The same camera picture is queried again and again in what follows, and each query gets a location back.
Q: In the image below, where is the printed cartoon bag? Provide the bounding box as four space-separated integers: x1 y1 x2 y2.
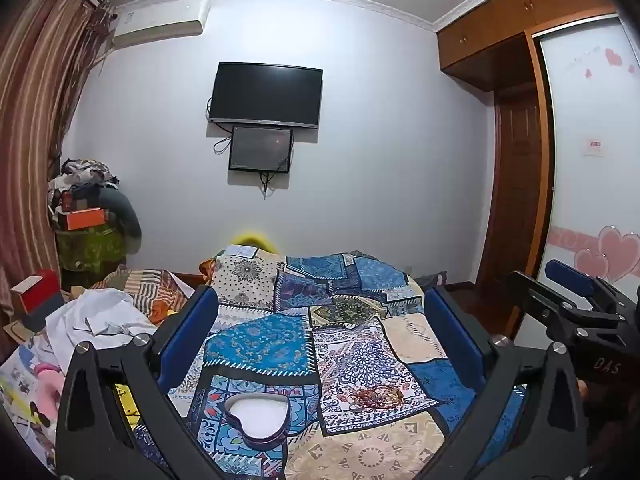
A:
0 335 66 472

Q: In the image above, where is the blue patchwork blanket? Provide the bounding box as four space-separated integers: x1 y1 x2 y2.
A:
165 244 532 480

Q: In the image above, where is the white air conditioner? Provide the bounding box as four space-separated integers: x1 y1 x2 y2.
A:
112 0 211 51

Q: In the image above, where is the yellow round object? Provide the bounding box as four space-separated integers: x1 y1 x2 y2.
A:
231 230 279 257

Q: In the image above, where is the striped brown curtain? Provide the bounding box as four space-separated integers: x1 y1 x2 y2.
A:
0 0 120 351

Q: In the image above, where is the striped orange pillow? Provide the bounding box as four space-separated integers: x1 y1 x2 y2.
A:
92 266 195 327

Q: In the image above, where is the white sliding door with hearts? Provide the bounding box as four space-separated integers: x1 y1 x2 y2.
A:
530 14 640 311

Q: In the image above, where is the dark green jacket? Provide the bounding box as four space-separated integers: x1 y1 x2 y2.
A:
99 187 144 262

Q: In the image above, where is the pile of clothes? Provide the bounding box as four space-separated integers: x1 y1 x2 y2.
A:
48 158 122 197

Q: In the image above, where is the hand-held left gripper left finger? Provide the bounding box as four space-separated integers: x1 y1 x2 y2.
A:
55 285 236 480

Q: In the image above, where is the black wall television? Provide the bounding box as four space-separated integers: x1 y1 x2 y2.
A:
207 62 324 130

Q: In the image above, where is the orange box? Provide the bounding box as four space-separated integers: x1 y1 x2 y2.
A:
65 207 109 231

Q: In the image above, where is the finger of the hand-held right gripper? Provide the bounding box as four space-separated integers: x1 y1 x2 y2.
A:
545 259 633 311
506 270 593 333

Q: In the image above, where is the red box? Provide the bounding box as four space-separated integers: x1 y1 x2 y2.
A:
11 268 67 332

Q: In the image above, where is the pile of beaded bracelets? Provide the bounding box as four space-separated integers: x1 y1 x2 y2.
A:
347 385 407 414

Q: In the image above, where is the small black wall monitor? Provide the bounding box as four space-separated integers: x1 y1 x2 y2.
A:
228 126 294 173

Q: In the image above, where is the wooden wardrobe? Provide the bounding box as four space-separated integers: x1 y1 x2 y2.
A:
432 0 628 92

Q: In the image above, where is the yellow cloth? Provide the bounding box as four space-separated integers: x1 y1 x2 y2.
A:
114 382 142 432

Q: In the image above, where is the white cloth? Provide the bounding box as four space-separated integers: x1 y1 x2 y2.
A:
44 287 162 377

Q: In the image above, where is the brown wooden door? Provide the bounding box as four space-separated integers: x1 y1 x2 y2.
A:
475 84 547 288

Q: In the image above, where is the purple heart-shaped tin box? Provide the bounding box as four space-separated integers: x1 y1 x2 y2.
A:
221 392 291 450

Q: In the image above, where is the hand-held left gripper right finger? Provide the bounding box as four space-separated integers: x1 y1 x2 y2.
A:
415 285 592 480

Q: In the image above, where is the dark cloth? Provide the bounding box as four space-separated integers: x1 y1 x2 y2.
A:
414 272 449 292

